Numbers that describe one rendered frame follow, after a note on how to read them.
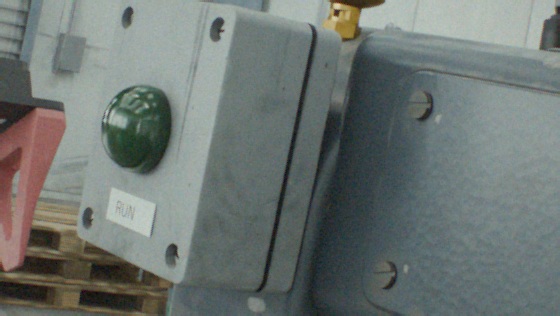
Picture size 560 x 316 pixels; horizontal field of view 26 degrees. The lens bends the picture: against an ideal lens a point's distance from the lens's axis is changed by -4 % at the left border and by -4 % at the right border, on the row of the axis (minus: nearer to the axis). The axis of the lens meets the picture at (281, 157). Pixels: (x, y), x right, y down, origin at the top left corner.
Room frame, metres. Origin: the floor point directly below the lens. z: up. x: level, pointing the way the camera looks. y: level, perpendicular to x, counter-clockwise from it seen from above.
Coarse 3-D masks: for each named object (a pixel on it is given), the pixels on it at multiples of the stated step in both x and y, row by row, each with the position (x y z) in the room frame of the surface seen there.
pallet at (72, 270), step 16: (32, 240) 6.30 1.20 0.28; (32, 256) 6.35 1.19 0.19; (48, 256) 5.99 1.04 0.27; (64, 256) 6.05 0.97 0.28; (0, 272) 5.83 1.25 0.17; (16, 272) 5.93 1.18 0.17; (64, 272) 6.08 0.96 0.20; (80, 272) 6.11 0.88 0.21; (96, 272) 6.56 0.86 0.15; (112, 272) 6.63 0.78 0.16; (128, 272) 6.69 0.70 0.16; (144, 272) 6.46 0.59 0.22; (128, 288) 6.30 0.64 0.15; (144, 288) 6.37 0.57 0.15; (160, 288) 6.44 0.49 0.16
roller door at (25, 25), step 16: (0, 0) 8.26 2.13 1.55; (16, 0) 8.33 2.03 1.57; (32, 0) 8.36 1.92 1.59; (0, 16) 8.27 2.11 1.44; (16, 16) 8.35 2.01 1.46; (32, 16) 8.37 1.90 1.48; (0, 32) 8.29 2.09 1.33; (16, 32) 8.36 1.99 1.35; (32, 32) 8.39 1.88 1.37; (0, 48) 8.30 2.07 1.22; (16, 48) 8.38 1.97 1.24; (32, 48) 8.41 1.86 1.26
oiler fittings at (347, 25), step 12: (336, 0) 0.47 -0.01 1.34; (348, 0) 0.46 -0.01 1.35; (360, 0) 0.46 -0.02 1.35; (372, 0) 0.46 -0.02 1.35; (384, 0) 0.47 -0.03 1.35; (336, 12) 0.47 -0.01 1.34; (348, 12) 0.47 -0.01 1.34; (360, 12) 0.47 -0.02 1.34; (324, 24) 0.47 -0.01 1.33; (336, 24) 0.47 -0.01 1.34; (348, 24) 0.47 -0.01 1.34; (348, 36) 0.47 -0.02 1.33
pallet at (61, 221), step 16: (48, 208) 6.58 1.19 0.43; (64, 208) 6.75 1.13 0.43; (32, 224) 5.91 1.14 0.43; (48, 224) 6.01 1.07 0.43; (64, 224) 6.16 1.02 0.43; (48, 240) 6.33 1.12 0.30; (64, 240) 6.02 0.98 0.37; (80, 240) 6.07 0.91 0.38; (80, 256) 6.07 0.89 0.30; (96, 256) 6.13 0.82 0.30; (112, 256) 6.21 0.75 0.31
